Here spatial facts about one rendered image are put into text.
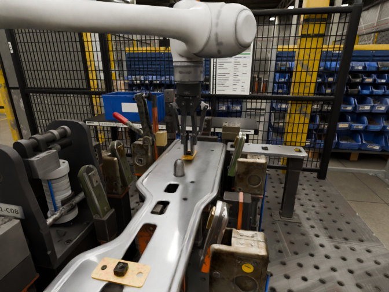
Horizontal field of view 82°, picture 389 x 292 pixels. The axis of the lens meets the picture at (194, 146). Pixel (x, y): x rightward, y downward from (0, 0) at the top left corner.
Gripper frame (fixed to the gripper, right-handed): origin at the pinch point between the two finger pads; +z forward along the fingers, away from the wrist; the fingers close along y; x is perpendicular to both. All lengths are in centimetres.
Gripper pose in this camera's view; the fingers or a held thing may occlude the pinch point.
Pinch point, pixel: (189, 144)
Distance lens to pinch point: 76.0
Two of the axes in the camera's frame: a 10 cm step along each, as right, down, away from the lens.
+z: 0.0, 9.4, 3.3
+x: 2.0, -3.3, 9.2
